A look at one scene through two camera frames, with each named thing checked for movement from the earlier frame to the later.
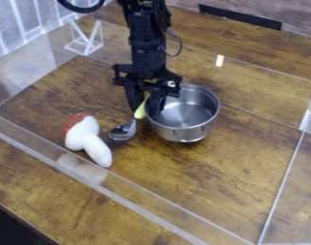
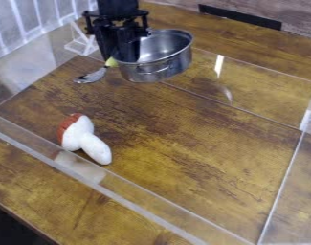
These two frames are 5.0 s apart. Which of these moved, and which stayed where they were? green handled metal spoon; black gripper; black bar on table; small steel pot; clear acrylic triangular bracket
Moved: green handled metal spoon; black gripper; small steel pot
Stayed: clear acrylic triangular bracket; black bar on table
